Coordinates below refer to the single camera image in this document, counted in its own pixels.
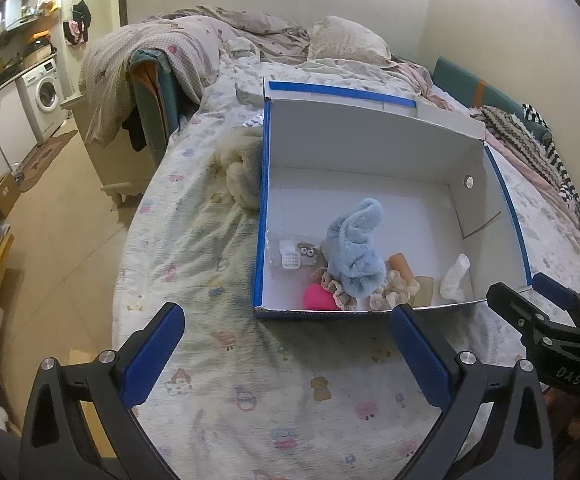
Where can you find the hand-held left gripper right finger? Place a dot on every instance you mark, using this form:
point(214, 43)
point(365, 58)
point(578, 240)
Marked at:
point(420, 355)

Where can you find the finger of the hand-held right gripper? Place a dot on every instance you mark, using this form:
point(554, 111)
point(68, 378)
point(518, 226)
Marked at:
point(552, 287)
point(515, 305)

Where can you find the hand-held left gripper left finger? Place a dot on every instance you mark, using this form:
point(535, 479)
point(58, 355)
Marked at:
point(154, 355)

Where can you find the white sock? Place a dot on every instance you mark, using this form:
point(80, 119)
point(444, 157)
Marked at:
point(456, 275)

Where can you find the light blue fluffy plush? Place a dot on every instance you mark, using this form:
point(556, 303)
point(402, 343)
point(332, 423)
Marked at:
point(357, 250)

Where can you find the white cardboard box blue tape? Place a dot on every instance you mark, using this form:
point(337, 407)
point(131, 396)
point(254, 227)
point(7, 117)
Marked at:
point(370, 180)

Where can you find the cream fluffy plush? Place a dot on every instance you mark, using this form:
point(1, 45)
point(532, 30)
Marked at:
point(242, 170)

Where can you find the tan cloth pouch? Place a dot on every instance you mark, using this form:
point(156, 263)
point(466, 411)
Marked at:
point(424, 291)

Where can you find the cream scrunchie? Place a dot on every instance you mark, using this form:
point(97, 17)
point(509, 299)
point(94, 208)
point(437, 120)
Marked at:
point(400, 291)

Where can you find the orange brown cylinder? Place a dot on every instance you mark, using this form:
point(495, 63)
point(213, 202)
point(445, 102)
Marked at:
point(401, 265)

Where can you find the beige scrunchie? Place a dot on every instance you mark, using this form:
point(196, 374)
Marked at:
point(337, 292)

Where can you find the pink plush toy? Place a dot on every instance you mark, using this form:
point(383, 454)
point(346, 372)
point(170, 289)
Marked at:
point(317, 297)

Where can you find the black white striped cloth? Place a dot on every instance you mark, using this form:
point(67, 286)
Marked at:
point(560, 170)

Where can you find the small brown owl toy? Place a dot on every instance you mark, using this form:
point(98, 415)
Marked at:
point(309, 251)

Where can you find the brown patterned knit blanket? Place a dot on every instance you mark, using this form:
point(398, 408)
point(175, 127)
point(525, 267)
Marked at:
point(510, 130)

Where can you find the brown cardboard box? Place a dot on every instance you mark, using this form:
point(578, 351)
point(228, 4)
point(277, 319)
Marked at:
point(2, 192)

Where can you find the dark cloth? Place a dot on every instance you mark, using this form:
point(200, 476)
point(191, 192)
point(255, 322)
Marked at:
point(134, 130)

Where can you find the brown floor mat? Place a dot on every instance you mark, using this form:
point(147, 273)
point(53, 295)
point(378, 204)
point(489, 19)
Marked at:
point(44, 157)

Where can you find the pink bed sheet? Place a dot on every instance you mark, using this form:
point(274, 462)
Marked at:
point(415, 76)

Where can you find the white washing machine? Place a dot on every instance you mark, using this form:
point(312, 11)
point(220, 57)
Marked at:
point(44, 92)

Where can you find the beige patterned duvet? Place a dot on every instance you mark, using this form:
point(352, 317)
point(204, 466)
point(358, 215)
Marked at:
point(184, 50)

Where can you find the beige patterned pillow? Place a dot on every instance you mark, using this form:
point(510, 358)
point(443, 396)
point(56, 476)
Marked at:
point(350, 40)

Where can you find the pink hanging cloth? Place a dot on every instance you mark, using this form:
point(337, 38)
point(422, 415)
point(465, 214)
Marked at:
point(72, 31)

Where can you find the black hanging cloth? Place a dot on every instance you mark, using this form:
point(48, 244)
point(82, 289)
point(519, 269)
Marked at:
point(82, 12)

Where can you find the white water heater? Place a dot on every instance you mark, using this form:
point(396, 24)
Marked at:
point(13, 7)

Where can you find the beige bed frame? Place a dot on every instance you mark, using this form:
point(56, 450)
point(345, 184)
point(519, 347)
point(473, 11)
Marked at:
point(109, 165)

